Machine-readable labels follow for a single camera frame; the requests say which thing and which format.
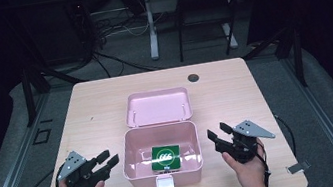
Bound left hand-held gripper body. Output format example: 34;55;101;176
54;145;114;187

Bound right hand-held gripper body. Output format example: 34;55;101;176
211;115;280;168

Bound pink plastic box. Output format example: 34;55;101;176
117;117;208;187

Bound green card pack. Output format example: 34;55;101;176
148;142;184;175

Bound pink box lid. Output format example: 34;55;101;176
121;84;194;131

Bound person's right hand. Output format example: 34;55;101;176
220;138;271;187

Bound dark round desk grommet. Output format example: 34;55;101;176
186;72;201;84

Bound black metal stand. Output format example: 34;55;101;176
17;57;95;128
239;23;309;97

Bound black chair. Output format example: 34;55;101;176
170;0;248;64

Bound white desk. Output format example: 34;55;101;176
122;0;276;64

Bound dark cabinet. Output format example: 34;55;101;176
18;0;91;71

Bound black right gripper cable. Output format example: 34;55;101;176
252;139;274;187

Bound tangle of black cables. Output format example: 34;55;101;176
73;0;165;83

